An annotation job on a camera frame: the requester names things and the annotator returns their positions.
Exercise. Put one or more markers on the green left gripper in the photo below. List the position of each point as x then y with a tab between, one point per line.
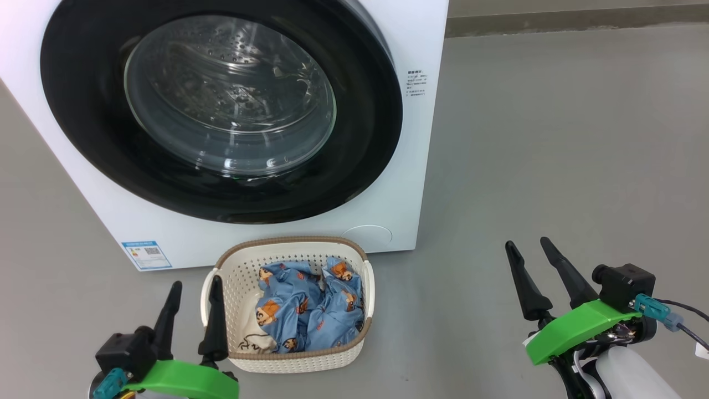
183	382

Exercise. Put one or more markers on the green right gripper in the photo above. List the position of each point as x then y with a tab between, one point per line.
581	327

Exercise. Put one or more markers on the blue cartoon print garment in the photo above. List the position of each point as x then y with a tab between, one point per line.
343	288
288	310

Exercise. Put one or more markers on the black round glass door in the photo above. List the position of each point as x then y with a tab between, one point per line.
83	111

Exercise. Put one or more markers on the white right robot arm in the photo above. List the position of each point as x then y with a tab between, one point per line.
637	377

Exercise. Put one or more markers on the cream perforated laundry basket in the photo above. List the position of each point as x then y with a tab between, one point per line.
288	361

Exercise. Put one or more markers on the white front-load washing machine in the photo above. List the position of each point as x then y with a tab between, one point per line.
424	166

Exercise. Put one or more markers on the round white filter cover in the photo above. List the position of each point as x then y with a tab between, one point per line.
368	237

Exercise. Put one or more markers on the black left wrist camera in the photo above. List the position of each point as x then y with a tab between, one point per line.
124	352

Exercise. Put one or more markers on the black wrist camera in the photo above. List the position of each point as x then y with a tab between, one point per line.
626	285
124	352

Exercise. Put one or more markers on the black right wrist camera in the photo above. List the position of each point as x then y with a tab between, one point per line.
626	285

